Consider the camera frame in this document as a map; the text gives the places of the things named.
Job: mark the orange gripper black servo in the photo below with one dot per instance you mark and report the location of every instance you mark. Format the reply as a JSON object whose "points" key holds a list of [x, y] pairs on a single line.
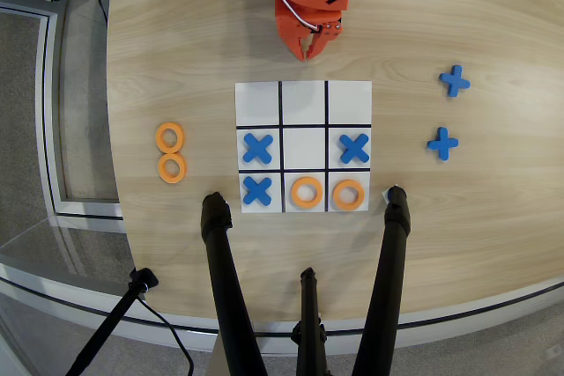
{"points": [[294, 25]]}

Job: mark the white tic-tac-toe paper board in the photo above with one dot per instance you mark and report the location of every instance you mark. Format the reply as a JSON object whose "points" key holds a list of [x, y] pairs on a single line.
{"points": [[304, 103]]}

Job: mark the blue foam cross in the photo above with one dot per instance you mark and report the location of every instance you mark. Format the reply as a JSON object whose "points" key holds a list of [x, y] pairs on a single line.
{"points": [[354, 148], [443, 144], [257, 148], [454, 81], [257, 191]]}

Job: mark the small white paper tag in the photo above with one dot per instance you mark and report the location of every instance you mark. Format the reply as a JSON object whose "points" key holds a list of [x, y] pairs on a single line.
{"points": [[384, 194]]}

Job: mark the thick black tripod leg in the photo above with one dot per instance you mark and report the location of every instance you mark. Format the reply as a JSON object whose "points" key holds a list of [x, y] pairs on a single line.
{"points": [[224, 274], [388, 274]]}

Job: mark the thin black tripod leg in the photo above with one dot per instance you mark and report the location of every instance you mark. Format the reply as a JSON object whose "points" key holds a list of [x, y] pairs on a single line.
{"points": [[310, 319]]}

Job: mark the thin black stand pole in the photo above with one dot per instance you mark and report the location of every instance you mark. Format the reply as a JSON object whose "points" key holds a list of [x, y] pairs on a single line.
{"points": [[106, 327]]}

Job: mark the white metal floor frame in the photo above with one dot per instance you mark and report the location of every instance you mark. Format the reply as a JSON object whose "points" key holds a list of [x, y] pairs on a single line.
{"points": [[46, 85]]}

